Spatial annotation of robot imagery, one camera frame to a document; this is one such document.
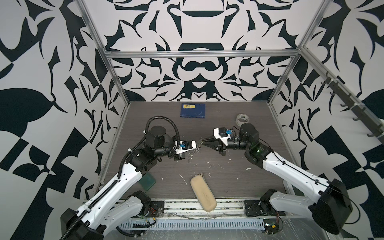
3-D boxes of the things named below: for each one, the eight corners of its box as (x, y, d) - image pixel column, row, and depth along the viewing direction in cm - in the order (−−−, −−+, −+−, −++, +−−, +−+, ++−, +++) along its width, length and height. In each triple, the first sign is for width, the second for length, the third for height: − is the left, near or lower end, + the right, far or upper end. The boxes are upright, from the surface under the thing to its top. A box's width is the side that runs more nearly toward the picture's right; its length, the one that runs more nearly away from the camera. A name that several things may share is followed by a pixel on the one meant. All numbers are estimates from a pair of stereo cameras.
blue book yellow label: (180, 118, 113) (180, 116, 111) (181, 105, 122) (181, 103, 120) (205, 118, 113) (206, 116, 111) (204, 105, 122) (205, 103, 120)
